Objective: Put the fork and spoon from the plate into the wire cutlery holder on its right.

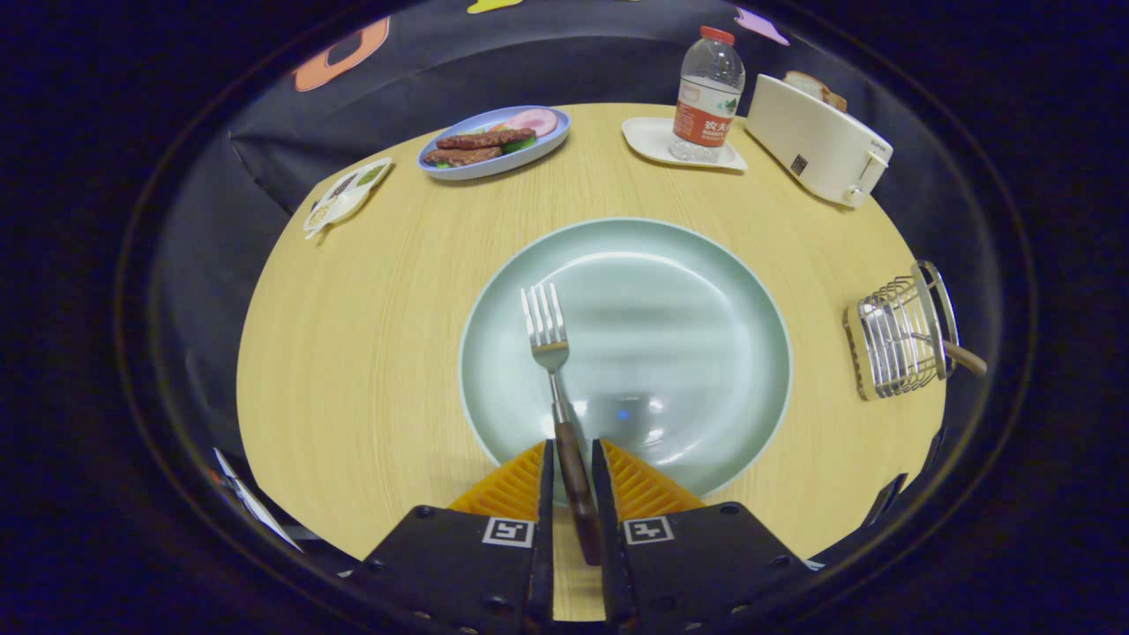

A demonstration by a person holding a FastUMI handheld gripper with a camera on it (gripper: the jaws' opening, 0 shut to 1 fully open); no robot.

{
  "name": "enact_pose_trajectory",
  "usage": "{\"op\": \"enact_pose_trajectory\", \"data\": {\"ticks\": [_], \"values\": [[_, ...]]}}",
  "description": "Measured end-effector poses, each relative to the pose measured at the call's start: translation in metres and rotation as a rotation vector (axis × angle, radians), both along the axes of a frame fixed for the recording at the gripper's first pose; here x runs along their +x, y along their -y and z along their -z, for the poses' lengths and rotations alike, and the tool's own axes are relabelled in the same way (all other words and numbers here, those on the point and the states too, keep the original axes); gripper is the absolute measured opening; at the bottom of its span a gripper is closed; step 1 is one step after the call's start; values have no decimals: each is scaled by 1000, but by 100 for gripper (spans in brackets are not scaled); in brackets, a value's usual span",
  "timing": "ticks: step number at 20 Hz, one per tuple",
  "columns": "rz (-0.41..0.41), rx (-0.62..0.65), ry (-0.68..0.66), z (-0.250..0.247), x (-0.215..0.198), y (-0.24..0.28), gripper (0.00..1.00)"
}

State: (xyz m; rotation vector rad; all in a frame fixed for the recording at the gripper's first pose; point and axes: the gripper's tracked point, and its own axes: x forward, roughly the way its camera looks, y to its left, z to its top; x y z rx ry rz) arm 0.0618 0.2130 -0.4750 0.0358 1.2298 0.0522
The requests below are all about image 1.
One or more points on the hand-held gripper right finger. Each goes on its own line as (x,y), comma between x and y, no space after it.
(706,573)

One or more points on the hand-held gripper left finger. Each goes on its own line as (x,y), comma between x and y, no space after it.
(459,573)

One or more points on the white paper sheet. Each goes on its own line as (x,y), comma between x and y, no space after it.
(256,503)

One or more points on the pale green round plate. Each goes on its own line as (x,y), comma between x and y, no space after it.
(670,335)

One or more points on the white divided seasoning dish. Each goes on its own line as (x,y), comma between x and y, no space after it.
(348,198)

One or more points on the brown meat patty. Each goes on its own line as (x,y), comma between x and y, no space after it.
(485,139)
(463,157)

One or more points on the blue oval food plate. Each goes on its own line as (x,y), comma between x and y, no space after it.
(538,150)

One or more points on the green lettuce leaf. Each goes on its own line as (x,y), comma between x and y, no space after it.
(522,145)

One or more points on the white square coaster tray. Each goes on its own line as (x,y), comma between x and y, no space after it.
(648,137)

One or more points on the white toaster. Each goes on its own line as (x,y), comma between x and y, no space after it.
(811,141)

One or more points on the pink ham slice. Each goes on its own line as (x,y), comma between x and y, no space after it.
(534,122)

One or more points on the red capped water bottle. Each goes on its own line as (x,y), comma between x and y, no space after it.
(708,106)

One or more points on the black backdrop cloth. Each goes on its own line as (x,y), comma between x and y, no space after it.
(265,141)

